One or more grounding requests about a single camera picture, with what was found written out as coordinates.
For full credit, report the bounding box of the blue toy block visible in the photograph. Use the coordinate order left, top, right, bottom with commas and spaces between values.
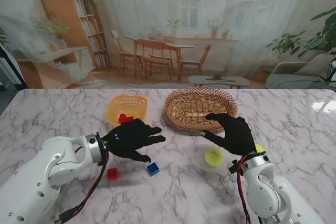
146, 162, 160, 176

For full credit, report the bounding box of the black tripod stand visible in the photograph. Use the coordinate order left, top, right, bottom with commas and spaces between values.
319, 57, 336, 83

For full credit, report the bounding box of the oval wicker basket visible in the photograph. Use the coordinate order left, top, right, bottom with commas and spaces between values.
164, 86, 239, 133

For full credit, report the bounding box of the printed room backdrop curtain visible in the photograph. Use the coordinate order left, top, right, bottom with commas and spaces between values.
0, 0, 336, 90

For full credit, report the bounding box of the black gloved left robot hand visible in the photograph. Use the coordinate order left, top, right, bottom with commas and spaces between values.
101, 118, 166, 164

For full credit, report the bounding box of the red and black left arm cable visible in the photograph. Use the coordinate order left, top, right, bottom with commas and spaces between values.
54, 145, 110, 223

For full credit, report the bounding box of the red and black arm cable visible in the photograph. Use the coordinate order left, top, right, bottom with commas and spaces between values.
54, 145, 110, 223
235, 155, 251, 224

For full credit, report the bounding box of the yellow plastic basket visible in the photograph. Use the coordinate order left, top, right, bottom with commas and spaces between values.
104, 94, 149, 127

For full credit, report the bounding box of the red and black right arm cable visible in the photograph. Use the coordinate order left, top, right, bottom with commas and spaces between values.
235, 155, 251, 224

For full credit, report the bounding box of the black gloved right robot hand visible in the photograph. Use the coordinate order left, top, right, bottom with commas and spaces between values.
201, 113, 257, 156

